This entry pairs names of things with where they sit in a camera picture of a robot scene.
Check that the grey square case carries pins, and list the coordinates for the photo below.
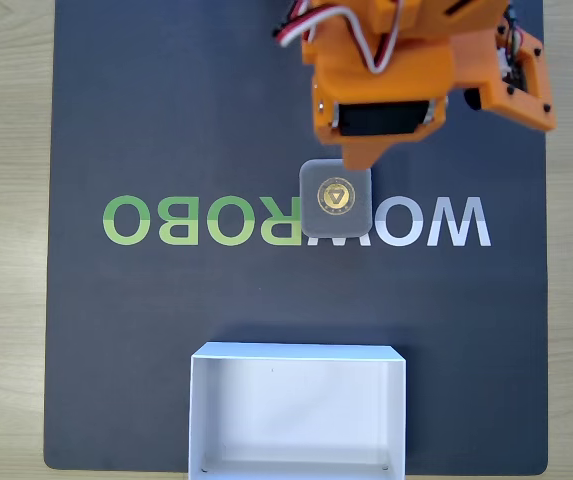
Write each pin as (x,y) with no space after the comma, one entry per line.
(316,220)

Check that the white cardboard box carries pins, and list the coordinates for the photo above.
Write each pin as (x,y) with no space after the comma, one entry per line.
(296,410)

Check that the orange camera mount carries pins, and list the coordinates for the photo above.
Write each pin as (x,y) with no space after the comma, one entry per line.
(531,107)

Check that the dark mat with WOWROBO print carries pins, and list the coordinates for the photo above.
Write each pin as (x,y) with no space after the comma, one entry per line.
(166,125)

